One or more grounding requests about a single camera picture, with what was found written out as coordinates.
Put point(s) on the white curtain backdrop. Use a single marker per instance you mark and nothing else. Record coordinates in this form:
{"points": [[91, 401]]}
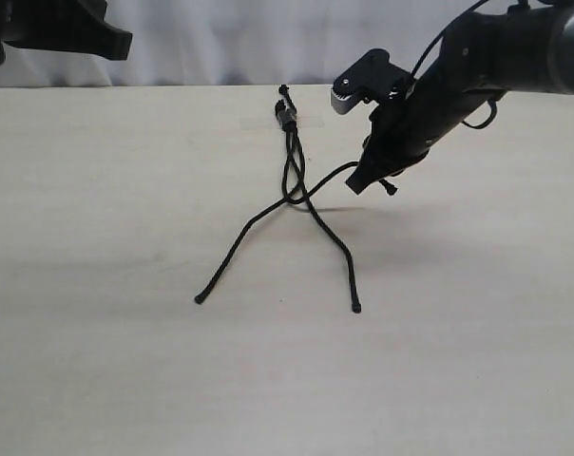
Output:
{"points": [[231, 43]]}

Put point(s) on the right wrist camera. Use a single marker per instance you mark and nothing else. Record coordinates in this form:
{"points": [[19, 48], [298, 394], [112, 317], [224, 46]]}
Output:
{"points": [[372, 78]]}

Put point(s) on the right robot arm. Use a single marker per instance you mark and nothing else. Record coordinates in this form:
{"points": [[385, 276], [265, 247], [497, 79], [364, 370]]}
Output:
{"points": [[560, 60]]}

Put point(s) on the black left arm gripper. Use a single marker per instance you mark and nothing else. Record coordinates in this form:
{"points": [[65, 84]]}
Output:
{"points": [[72, 26]]}

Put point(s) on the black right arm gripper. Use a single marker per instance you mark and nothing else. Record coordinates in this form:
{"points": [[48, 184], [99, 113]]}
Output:
{"points": [[481, 56]]}

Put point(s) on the clear tape strip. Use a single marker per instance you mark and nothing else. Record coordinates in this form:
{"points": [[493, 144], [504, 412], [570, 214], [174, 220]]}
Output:
{"points": [[271, 123]]}

